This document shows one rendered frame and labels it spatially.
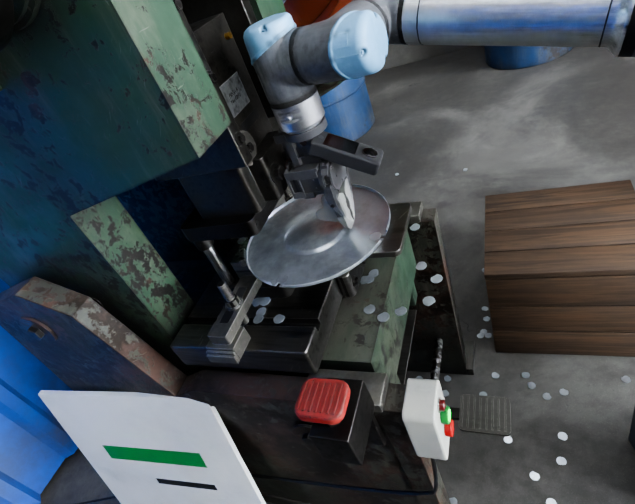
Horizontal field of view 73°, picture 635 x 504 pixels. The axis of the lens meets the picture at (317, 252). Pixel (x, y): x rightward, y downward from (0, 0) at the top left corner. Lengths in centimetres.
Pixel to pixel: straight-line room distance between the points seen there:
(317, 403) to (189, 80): 44
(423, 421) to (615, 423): 80
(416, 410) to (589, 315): 79
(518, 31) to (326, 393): 52
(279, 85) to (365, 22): 15
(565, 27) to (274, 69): 36
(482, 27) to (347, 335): 52
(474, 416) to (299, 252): 67
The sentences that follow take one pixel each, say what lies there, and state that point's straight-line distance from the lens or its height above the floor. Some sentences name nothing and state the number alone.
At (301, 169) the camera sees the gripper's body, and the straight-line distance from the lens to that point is 72.
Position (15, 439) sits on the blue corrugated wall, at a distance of 191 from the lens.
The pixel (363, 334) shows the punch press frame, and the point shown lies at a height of 65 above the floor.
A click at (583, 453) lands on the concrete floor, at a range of 138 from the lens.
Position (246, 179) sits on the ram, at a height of 95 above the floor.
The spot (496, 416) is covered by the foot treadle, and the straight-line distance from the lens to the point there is 123.
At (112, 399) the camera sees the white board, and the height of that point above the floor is 58.
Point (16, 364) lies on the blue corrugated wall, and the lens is 186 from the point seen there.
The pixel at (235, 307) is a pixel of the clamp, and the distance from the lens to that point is 80.
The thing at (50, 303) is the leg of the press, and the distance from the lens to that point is 93.
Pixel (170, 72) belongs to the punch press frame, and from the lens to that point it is 56.
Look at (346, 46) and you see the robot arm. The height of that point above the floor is 111.
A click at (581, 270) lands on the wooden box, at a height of 35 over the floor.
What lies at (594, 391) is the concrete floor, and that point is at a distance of 147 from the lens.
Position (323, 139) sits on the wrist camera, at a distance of 70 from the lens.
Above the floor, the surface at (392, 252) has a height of 78.
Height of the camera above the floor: 124
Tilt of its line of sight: 36 degrees down
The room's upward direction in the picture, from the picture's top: 24 degrees counter-clockwise
